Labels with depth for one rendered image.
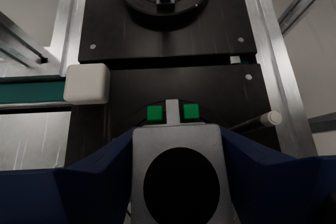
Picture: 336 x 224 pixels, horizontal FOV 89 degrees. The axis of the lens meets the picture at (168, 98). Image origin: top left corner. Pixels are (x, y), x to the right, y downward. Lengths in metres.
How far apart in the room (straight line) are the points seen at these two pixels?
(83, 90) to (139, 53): 0.09
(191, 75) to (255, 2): 0.18
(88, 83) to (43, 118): 0.13
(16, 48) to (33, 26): 0.24
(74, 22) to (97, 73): 0.12
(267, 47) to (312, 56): 0.18
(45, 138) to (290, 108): 0.34
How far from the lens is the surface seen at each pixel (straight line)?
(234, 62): 0.25
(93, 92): 0.21
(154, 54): 0.23
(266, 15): 0.32
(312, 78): 0.44
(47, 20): 0.50
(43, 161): 0.31
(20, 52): 0.27
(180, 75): 0.22
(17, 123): 0.34
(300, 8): 0.33
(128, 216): 0.19
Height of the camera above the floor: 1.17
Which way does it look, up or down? 72 degrees down
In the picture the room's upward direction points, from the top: 1 degrees counter-clockwise
